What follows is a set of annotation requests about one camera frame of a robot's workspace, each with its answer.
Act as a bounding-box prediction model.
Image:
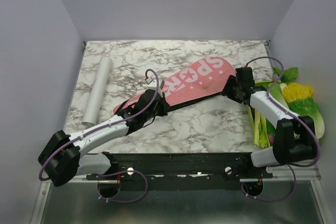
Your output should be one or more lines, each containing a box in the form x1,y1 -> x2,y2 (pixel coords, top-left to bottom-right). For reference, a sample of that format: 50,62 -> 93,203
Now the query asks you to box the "pink racket bag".
112,56 -> 237,120

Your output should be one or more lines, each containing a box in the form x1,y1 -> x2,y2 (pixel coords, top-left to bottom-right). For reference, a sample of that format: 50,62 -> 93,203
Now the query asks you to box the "white shuttlecock tube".
82,57 -> 112,127

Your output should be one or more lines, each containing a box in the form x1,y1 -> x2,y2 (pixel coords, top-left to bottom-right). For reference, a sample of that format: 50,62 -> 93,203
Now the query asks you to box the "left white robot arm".
38,89 -> 169,187

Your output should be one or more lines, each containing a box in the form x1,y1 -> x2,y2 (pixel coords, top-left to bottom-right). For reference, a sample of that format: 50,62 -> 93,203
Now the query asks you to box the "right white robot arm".
221,67 -> 320,178

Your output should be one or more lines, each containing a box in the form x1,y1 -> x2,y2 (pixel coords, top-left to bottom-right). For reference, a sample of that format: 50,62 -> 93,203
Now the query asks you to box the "green leafy vegetable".
272,67 -> 299,83

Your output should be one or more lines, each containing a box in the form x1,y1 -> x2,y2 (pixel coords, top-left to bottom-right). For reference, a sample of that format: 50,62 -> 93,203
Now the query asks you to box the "yellow green napa cabbage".
280,83 -> 325,139

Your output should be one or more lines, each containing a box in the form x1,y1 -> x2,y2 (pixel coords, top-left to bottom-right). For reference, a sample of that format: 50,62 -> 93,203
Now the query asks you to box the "green vegetable basket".
248,79 -> 321,148

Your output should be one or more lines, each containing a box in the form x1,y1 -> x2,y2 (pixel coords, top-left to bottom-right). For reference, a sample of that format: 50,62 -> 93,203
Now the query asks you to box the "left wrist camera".
147,78 -> 164,94

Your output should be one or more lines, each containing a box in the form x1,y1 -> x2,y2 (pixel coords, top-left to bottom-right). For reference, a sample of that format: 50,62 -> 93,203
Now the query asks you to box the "black mounting base plate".
54,152 -> 292,192

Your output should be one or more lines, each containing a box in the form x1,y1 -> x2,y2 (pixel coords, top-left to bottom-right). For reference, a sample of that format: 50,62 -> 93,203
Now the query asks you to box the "aluminium rail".
240,165 -> 322,183

